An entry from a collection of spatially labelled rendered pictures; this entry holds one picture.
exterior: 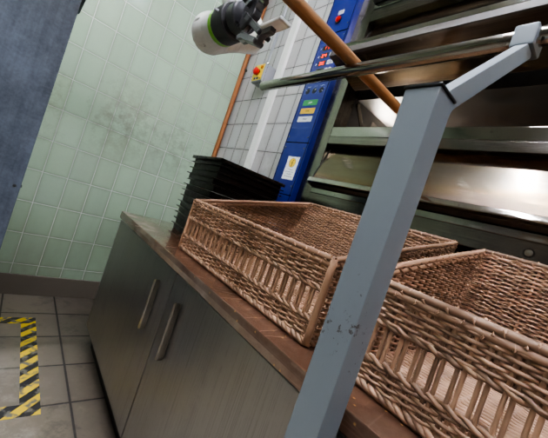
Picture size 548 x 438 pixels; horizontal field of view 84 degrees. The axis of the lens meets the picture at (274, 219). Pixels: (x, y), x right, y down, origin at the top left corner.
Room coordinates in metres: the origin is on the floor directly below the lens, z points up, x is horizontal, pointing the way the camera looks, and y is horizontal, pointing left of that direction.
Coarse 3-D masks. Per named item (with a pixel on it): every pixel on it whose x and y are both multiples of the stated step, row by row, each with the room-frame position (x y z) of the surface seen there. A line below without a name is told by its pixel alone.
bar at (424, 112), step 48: (432, 48) 0.59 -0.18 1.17; (480, 48) 0.53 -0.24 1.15; (528, 48) 0.47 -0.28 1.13; (432, 96) 0.32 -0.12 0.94; (432, 144) 0.33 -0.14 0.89; (384, 192) 0.33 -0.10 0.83; (384, 240) 0.32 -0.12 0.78; (336, 288) 0.35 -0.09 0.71; (384, 288) 0.34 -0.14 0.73; (336, 336) 0.33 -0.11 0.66; (336, 384) 0.32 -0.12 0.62; (288, 432) 0.35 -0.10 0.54; (336, 432) 0.34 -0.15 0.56
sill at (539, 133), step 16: (336, 128) 1.24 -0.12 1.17; (352, 128) 1.18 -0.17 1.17; (368, 128) 1.12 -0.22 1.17; (384, 128) 1.07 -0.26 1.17; (448, 128) 0.91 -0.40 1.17; (464, 128) 0.88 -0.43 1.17; (480, 128) 0.85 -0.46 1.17; (496, 128) 0.82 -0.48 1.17; (512, 128) 0.79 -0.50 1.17; (528, 128) 0.77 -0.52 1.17; (544, 128) 0.74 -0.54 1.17
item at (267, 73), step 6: (258, 66) 1.67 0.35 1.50; (264, 66) 1.63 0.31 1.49; (270, 66) 1.65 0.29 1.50; (264, 72) 1.63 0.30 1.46; (270, 72) 1.65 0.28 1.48; (252, 78) 1.69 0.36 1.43; (258, 78) 1.64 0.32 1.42; (264, 78) 1.64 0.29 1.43; (270, 78) 1.66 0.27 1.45; (258, 84) 1.69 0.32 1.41
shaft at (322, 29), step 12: (288, 0) 0.61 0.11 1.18; (300, 0) 0.62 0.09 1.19; (300, 12) 0.64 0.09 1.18; (312, 12) 0.65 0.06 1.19; (312, 24) 0.66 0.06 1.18; (324, 24) 0.67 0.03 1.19; (324, 36) 0.69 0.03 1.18; (336, 36) 0.70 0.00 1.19; (336, 48) 0.72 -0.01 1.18; (348, 48) 0.74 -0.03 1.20; (348, 60) 0.75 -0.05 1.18; (360, 60) 0.78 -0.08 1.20; (372, 84) 0.83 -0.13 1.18; (384, 96) 0.87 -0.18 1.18; (396, 108) 0.92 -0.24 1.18
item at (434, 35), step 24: (456, 24) 0.82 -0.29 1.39; (480, 24) 0.78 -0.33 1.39; (504, 24) 0.76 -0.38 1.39; (360, 48) 1.05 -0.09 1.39; (384, 48) 0.99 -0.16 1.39; (408, 48) 0.95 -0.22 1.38; (384, 72) 1.10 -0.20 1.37; (408, 72) 1.05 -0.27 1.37; (432, 72) 1.00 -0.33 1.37; (456, 72) 0.95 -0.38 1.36
